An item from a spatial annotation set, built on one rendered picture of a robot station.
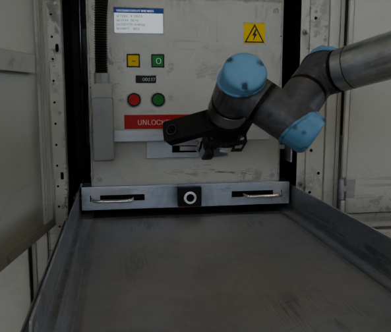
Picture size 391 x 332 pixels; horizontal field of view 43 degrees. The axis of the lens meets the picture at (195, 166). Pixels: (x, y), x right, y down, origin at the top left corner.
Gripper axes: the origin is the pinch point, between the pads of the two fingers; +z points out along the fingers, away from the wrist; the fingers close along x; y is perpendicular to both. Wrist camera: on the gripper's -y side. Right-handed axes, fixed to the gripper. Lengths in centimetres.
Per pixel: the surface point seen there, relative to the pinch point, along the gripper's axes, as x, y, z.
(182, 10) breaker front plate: 36.5, -1.6, -2.8
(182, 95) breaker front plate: 18.5, -1.8, 7.3
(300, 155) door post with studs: 3.0, 28.3, 11.4
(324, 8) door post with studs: 34.7, 33.4, -6.9
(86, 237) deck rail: -16.9, -25.7, 5.0
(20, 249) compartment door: -19.9, -38.0, -0.6
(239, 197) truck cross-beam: -5.3, 12.7, 19.2
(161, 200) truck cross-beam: -5.1, -7.5, 19.2
